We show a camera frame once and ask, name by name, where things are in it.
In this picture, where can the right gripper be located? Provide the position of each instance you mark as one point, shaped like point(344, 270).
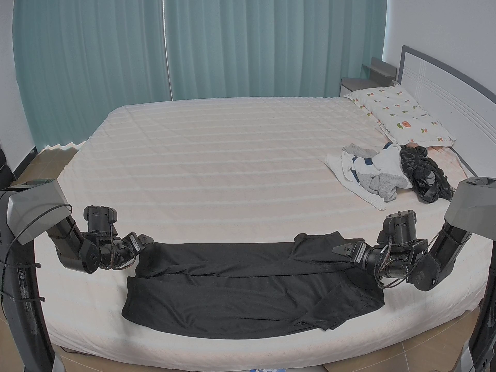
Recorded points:
point(368, 258)

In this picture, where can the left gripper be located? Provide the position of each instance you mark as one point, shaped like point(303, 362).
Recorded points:
point(134, 244)

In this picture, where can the black T-shirt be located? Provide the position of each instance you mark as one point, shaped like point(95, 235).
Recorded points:
point(240, 293)

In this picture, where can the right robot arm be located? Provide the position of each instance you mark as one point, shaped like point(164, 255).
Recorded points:
point(438, 258)

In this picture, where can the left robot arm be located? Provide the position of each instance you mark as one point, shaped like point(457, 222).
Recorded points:
point(69, 242)

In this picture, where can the pile of clothes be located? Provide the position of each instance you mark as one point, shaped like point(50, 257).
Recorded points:
point(372, 173)

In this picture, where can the bed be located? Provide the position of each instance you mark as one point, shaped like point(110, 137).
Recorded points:
point(213, 149)

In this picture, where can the black garment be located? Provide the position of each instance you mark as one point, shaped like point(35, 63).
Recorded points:
point(426, 173)

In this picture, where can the white printed pillow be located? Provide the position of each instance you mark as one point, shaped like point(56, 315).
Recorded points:
point(403, 114)

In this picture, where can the grey bedside table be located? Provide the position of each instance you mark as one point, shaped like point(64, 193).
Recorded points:
point(372, 78)

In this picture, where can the blue-green curtain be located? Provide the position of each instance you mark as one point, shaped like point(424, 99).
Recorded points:
point(271, 33)
point(89, 52)

